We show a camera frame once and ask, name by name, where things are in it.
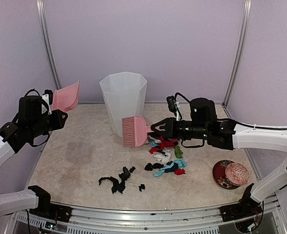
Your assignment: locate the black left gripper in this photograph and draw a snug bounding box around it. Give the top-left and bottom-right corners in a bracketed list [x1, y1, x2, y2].
[28, 109, 67, 138]

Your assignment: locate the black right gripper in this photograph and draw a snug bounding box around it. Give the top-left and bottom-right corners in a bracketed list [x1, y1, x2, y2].
[151, 117, 209, 140]

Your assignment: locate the pink plastic dustpan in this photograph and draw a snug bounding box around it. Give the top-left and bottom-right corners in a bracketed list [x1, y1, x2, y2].
[52, 81, 80, 113]

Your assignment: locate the pink plastic hand brush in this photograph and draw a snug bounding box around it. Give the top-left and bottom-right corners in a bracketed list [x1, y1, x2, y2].
[122, 116, 153, 147]

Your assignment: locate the translucent white waste bin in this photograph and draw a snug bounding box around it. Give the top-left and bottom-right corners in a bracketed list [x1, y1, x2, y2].
[99, 72, 147, 137]

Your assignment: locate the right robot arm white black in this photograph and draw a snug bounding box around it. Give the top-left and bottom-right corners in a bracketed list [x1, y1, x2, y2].
[151, 93, 287, 216]

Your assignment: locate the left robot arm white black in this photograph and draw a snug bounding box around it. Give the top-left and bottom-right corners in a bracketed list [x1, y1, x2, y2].
[0, 90, 69, 217]

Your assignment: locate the red paper scrap centre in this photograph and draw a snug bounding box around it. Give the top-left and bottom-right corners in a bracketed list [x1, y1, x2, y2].
[149, 141, 176, 154]

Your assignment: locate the green paper scrap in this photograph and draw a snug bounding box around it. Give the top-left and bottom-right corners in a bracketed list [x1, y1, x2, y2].
[174, 145, 183, 158]

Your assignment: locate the white paper scrap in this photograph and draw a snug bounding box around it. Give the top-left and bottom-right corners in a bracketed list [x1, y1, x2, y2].
[153, 150, 172, 164]

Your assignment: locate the small red paper scrap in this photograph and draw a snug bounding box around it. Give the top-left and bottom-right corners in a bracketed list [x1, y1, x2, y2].
[174, 168, 186, 176]

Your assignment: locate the small black paper scrap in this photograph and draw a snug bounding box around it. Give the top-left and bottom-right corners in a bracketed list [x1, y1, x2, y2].
[139, 184, 145, 192]

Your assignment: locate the dark red patterned round dish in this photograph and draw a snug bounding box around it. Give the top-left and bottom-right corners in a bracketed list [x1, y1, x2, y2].
[212, 160, 240, 190]

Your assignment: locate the black paper scrap strip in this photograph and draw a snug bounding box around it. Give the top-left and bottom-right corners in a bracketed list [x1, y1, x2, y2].
[98, 176, 126, 194]

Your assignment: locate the pink patterned small bowl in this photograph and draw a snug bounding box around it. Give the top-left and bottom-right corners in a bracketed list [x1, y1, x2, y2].
[225, 162, 249, 186]

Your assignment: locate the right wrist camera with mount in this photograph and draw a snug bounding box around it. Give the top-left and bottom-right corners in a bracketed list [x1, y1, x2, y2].
[166, 96, 182, 121]

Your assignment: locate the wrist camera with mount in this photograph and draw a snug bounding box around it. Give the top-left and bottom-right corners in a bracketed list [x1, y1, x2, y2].
[41, 89, 53, 115]
[166, 96, 182, 121]

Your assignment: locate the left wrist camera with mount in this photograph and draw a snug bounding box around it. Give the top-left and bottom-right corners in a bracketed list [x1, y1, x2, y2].
[41, 89, 53, 115]

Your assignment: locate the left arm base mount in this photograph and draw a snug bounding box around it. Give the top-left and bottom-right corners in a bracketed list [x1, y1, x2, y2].
[28, 185, 73, 223]

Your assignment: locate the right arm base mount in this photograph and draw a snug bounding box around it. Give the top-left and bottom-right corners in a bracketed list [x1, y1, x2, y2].
[219, 183, 263, 222]

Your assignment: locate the right aluminium frame post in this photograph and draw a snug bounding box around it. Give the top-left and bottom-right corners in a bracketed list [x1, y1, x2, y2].
[223, 0, 252, 108]

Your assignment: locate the front aluminium rail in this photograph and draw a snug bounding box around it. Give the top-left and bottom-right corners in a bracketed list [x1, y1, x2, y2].
[10, 202, 284, 234]

